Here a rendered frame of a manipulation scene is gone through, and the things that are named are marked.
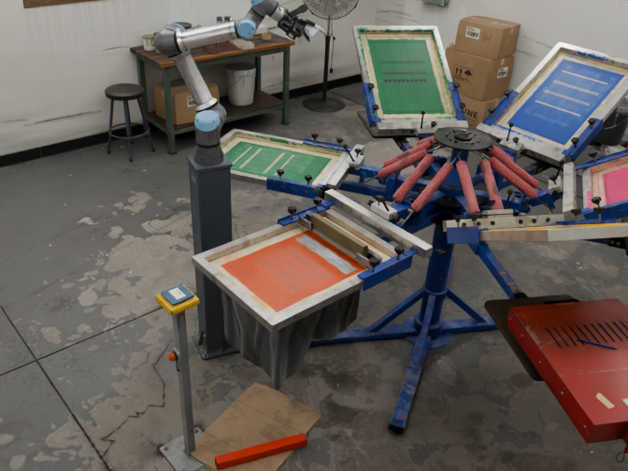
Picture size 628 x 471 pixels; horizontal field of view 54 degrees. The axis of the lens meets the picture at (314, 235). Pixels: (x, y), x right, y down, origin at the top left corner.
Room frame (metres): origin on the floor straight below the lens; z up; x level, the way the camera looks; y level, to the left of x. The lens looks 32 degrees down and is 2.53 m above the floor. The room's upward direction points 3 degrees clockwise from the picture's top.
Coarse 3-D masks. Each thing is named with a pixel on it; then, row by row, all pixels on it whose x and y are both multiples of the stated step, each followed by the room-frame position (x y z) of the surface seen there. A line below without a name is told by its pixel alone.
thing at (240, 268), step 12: (288, 240) 2.49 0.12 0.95; (324, 240) 2.50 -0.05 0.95; (252, 252) 2.37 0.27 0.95; (264, 252) 2.37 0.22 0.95; (312, 252) 2.39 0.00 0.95; (228, 264) 2.26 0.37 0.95; (240, 264) 2.26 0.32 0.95; (252, 264) 2.27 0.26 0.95; (240, 276) 2.18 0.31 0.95; (252, 276) 2.18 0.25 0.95; (264, 276) 2.19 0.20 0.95
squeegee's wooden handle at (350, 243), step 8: (312, 216) 2.56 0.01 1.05; (320, 216) 2.55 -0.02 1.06; (320, 224) 2.52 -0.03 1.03; (328, 224) 2.48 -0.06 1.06; (328, 232) 2.47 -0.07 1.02; (336, 232) 2.43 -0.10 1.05; (344, 232) 2.42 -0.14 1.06; (336, 240) 2.43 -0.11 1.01; (344, 240) 2.39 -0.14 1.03; (352, 240) 2.36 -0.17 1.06; (352, 248) 2.35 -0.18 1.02; (360, 248) 2.32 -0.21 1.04
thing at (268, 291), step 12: (336, 252) 2.41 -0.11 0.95; (324, 264) 2.30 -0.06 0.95; (360, 264) 2.32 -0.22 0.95; (336, 276) 2.22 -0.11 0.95; (348, 276) 2.22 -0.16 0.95; (252, 288) 2.10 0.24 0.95; (264, 288) 2.10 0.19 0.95; (276, 288) 2.11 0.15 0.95; (312, 288) 2.12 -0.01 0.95; (324, 288) 2.13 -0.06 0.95; (264, 300) 2.02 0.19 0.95; (276, 300) 2.02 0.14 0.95; (288, 300) 2.03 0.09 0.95; (300, 300) 2.03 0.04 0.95
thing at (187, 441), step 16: (192, 304) 1.98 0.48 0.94; (176, 320) 1.99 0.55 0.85; (176, 336) 2.00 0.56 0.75; (176, 352) 1.99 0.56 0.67; (192, 416) 2.01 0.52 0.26; (192, 432) 2.00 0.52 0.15; (160, 448) 2.02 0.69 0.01; (176, 448) 2.03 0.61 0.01; (192, 448) 2.00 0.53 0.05; (176, 464) 1.93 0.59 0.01; (192, 464) 1.93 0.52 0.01
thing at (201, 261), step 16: (288, 224) 2.57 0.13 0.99; (352, 224) 2.61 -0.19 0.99; (240, 240) 2.41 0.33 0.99; (256, 240) 2.44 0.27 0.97; (368, 240) 2.50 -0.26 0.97; (208, 256) 2.27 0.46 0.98; (208, 272) 2.15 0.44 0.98; (224, 288) 2.06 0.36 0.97; (336, 288) 2.08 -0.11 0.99; (352, 288) 2.11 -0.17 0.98; (240, 304) 1.98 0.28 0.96; (256, 304) 1.95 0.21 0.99; (304, 304) 1.97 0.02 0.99; (320, 304) 1.99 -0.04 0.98; (272, 320) 1.86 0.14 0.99; (288, 320) 1.88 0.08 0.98
